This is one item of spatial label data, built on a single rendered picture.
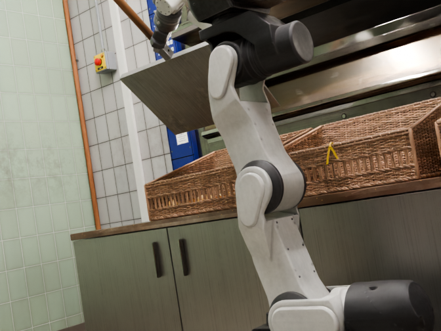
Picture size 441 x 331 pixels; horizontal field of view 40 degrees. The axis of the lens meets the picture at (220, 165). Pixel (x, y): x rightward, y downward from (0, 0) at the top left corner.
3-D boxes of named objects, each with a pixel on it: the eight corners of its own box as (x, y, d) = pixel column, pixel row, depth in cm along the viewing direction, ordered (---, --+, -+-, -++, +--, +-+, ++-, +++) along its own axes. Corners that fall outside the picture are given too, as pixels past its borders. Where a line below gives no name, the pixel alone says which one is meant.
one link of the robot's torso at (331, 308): (377, 330, 157) (368, 279, 158) (342, 352, 142) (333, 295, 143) (309, 330, 170) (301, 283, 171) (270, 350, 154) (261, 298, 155)
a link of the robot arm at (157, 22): (167, 54, 216) (174, 31, 206) (142, 43, 215) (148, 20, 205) (178, 30, 223) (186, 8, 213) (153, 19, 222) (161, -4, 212)
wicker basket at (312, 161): (331, 192, 246) (319, 125, 248) (472, 170, 211) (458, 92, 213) (262, 204, 208) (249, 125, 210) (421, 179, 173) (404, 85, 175)
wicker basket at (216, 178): (223, 209, 283) (214, 150, 285) (327, 193, 247) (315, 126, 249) (146, 222, 247) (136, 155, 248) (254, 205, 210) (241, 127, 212)
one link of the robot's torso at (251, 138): (316, 202, 165) (273, 42, 172) (281, 209, 152) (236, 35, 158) (271, 214, 175) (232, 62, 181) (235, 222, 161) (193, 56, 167)
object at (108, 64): (105, 74, 334) (102, 56, 335) (117, 69, 328) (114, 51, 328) (94, 73, 328) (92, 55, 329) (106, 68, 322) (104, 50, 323)
